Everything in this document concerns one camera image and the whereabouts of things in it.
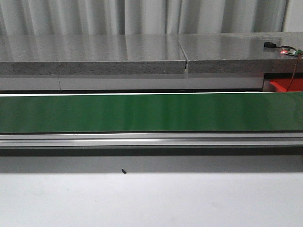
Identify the white cabinet front panel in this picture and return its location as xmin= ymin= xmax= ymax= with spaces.
xmin=0 ymin=73 xmax=264 ymax=91

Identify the grey stone countertop left slab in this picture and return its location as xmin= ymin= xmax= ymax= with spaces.
xmin=0 ymin=35 xmax=186 ymax=75

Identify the grey stone countertop slab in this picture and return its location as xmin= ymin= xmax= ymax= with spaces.
xmin=0 ymin=35 xmax=186 ymax=75
xmin=178 ymin=32 xmax=303 ymax=73

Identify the grey stone countertop right slab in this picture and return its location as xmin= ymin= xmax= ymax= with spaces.
xmin=178 ymin=32 xmax=303 ymax=73

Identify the green conveyor belt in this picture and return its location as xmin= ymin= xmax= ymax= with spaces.
xmin=0 ymin=92 xmax=303 ymax=133

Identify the red plastic tray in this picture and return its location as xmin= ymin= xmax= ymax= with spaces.
xmin=270 ymin=78 xmax=303 ymax=92

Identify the black connector plug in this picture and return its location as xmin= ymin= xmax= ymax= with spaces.
xmin=264 ymin=42 xmax=277 ymax=49

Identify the small green circuit board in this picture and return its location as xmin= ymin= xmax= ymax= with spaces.
xmin=284 ymin=49 xmax=303 ymax=56

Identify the grey pleated curtain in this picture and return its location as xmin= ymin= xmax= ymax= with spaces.
xmin=0 ymin=0 xmax=288 ymax=35

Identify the aluminium conveyor frame rail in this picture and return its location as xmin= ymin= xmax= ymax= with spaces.
xmin=0 ymin=131 xmax=303 ymax=148

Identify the red black wire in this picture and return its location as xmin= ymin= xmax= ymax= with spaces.
xmin=274 ymin=44 xmax=302 ymax=92

